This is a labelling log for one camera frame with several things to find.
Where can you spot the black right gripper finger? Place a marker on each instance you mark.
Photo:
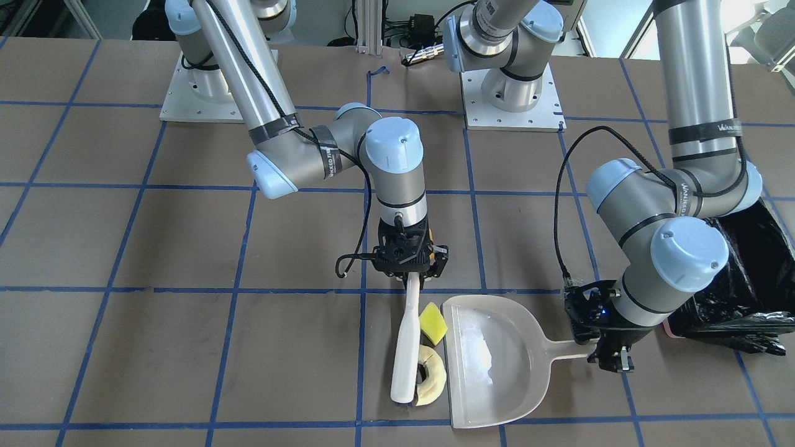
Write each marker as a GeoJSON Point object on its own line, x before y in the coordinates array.
{"type": "Point", "coordinates": [439, 258]}

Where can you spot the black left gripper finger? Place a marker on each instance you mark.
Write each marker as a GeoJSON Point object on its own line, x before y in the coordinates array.
{"type": "Point", "coordinates": [612, 360]}

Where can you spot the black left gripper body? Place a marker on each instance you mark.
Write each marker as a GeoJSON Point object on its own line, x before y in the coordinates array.
{"type": "Point", "coordinates": [626, 336]}

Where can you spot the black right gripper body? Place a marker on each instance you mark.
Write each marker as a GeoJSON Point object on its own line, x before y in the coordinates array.
{"type": "Point", "coordinates": [441, 261]}

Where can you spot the yellow sponge piece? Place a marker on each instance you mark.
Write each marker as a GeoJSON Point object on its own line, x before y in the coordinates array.
{"type": "Point", "coordinates": [432, 324]}

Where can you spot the beige plastic dustpan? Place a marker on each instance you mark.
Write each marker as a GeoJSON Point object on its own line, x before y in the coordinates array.
{"type": "Point", "coordinates": [499, 360]}

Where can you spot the beige hand brush black bristles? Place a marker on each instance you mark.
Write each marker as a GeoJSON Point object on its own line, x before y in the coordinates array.
{"type": "Point", "coordinates": [403, 381]}

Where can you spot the pale curved melon rind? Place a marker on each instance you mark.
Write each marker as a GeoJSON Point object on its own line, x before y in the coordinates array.
{"type": "Point", "coordinates": [428, 390]}

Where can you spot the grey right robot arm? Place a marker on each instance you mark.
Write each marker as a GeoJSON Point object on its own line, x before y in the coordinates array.
{"type": "Point", "coordinates": [231, 39]}

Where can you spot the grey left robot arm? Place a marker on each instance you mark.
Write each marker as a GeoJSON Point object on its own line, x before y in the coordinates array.
{"type": "Point", "coordinates": [657, 216]}

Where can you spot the bin with black bag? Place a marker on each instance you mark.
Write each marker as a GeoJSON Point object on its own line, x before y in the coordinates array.
{"type": "Point", "coordinates": [750, 303]}

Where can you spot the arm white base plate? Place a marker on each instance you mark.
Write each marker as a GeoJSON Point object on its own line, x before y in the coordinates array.
{"type": "Point", "coordinates": [197, 95]}
{"type": "Point", "coordinates": [493, 101]}

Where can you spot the aluminium frame post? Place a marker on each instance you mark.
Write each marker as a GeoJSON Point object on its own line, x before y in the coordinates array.
{"type": "Point", "coordinates": [369, 18]}

